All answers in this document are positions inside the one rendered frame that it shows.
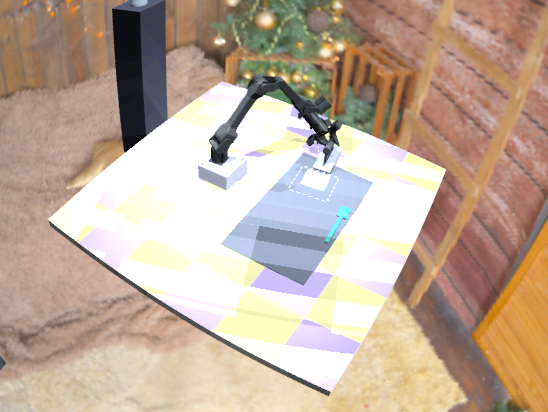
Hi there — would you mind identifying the white square tile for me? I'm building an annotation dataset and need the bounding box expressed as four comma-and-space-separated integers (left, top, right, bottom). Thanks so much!
300, 169, 330, 192

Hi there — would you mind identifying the light blue flat mat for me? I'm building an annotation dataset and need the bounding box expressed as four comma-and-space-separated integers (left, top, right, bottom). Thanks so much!
220, 153, 373, 286

